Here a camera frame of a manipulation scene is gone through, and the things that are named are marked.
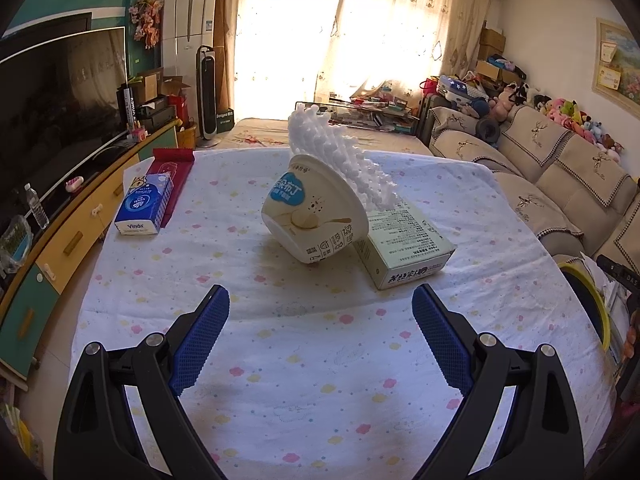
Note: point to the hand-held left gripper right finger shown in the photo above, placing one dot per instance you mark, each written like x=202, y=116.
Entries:
x=442, y=340

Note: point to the white standing air conditioner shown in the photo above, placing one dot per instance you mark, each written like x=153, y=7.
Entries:
x=187, y=20

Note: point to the white pudding cup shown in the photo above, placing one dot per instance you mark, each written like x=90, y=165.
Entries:
x=310, y=215

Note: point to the cream lace curtain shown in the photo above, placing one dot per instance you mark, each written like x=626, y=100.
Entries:
x=350, y=35

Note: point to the black tower fan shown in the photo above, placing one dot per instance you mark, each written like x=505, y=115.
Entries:
x=207, y=95

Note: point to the star patterned bag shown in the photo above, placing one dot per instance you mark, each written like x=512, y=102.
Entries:
x=457, y=87

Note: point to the clear water bottle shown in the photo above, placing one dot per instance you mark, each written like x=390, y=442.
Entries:
x=37, y=207

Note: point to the yellow and teal cabinet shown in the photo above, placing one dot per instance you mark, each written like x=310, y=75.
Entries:
x=65, y=250

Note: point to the white dotted tablecloth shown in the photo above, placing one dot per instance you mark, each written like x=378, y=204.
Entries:
x=300, y=360

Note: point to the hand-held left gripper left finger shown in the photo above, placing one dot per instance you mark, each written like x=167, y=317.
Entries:
x=200, y=340

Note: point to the cream carton box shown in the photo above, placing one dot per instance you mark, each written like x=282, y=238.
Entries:
x=400, y=242

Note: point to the beige sofa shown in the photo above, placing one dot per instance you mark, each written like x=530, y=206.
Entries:
x=545, y=180

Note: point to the white foam packing piece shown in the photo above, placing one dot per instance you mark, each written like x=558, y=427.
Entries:
x=335, y=150

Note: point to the stack of cardboard boxes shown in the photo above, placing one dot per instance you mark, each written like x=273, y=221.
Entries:
x=492, y=55

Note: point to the boxes on cabinet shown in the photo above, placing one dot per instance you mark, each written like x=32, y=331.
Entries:
x=155, y=100

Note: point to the black television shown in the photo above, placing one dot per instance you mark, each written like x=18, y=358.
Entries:
x=50, y=110

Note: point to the yellow rimmed trash bin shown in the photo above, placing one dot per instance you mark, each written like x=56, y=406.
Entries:
x=585, y=295

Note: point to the pink toy on cabinet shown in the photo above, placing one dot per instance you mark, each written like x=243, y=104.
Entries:
x=75, y=183

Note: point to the red flat box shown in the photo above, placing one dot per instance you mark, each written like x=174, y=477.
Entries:
x=175, y=170

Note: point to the framed flower painting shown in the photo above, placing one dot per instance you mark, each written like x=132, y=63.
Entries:
x=617, y=67

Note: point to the cluttered glass coffee table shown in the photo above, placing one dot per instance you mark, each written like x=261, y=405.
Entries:
x=370, y=112

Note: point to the artificial flower decoration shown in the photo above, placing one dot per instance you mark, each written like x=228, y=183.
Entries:
x=146, y=20

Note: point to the row of plush toys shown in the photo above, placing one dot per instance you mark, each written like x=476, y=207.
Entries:
x=565, y=115

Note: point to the blue tissue pack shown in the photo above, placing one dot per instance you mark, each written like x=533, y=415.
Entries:
x=142, y=202

